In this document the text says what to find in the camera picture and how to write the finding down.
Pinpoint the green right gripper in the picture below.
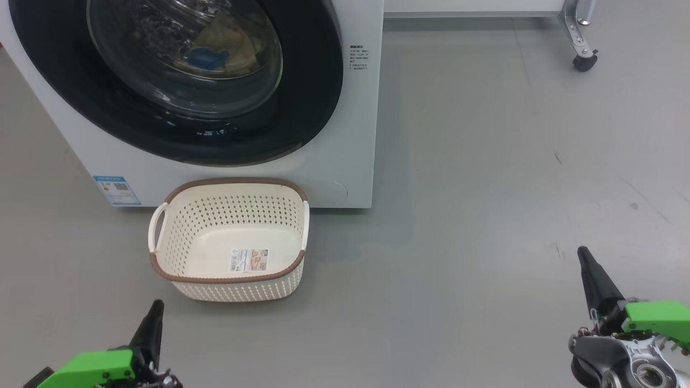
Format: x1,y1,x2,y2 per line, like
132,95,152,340
577,246,690,345

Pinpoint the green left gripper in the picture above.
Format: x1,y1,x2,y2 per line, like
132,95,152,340
37,300,181,388

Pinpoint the round black glass washer door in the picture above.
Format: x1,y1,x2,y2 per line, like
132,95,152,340
8,0,344,167

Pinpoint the cream garment with blue patches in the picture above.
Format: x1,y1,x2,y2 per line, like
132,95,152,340
175,46,259,77

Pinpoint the white front-load washing machine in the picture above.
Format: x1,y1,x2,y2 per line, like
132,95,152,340
0,0,384,209

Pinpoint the cream perforated basket brown rim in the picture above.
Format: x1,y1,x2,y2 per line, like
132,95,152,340
148,178,311,302

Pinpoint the printed paper basket sticker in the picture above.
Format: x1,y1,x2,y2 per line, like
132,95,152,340
230,248,269,273

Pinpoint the blue energy label sticker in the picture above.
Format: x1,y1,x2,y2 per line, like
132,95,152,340
93,175,142,206

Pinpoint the grey stand leg with caster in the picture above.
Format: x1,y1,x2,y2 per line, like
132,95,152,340
558,0,599,72

